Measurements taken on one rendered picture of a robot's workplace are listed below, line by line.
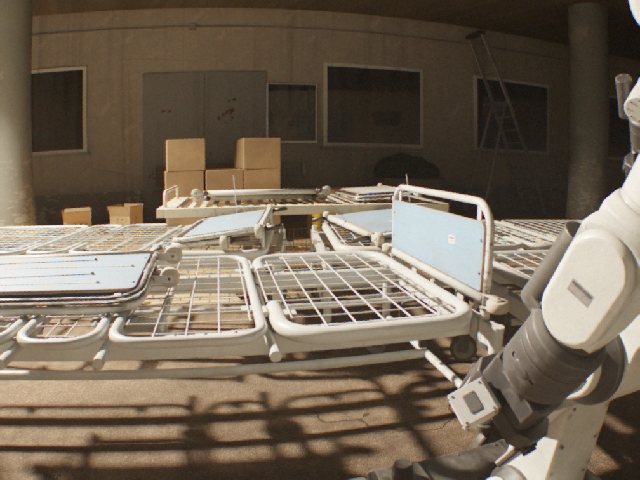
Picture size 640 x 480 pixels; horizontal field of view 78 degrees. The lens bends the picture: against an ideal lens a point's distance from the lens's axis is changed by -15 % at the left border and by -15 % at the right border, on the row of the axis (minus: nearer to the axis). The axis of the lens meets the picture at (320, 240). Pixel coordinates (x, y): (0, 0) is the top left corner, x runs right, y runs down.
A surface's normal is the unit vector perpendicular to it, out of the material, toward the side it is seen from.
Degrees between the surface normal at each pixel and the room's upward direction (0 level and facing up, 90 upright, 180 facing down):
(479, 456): 0
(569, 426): 95
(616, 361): 80
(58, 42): 90
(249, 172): 90
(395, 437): 0
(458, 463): 0
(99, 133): 90
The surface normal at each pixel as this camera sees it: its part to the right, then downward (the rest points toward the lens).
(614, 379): -0.50, 0.22
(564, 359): -0.26, -0.16
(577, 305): -0.88, 0.18
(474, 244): -0.98, 0.04
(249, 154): 0.33, 0.16
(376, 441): 0.00, -0.99
